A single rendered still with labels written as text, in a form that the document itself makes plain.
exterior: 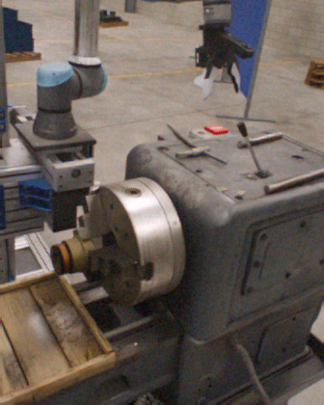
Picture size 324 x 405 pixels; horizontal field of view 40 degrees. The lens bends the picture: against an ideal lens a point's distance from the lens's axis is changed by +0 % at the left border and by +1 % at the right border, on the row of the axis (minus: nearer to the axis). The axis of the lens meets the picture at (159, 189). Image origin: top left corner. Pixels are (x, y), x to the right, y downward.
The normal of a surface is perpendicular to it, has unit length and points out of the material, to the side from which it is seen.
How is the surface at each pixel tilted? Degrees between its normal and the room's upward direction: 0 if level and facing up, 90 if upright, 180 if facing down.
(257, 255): 90
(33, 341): 0
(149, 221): 40
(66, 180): 90
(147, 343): 0
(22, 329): 0
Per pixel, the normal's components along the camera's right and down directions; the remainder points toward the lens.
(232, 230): 0.54, 0.43
